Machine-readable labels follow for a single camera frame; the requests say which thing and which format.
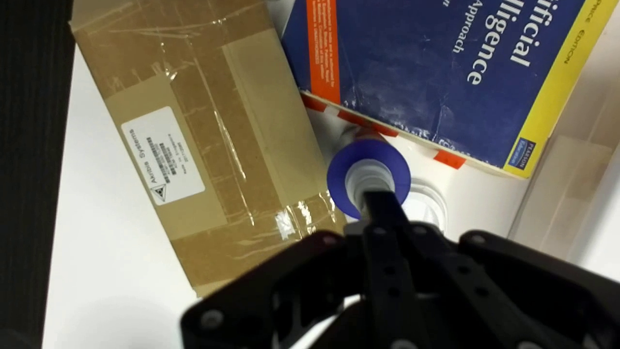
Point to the blue artificial intelligence textbook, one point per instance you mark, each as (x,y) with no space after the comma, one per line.
(418,59)

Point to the pale beige carton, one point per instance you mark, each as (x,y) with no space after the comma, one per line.
(568,187)

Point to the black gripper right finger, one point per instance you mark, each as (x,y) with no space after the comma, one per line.
(504,298)

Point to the taped brown cardboard box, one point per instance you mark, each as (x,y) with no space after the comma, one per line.
(194,129)

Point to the blue tape roll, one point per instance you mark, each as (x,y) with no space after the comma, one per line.
(360,162)

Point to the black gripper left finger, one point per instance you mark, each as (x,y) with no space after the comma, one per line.
(283,298)

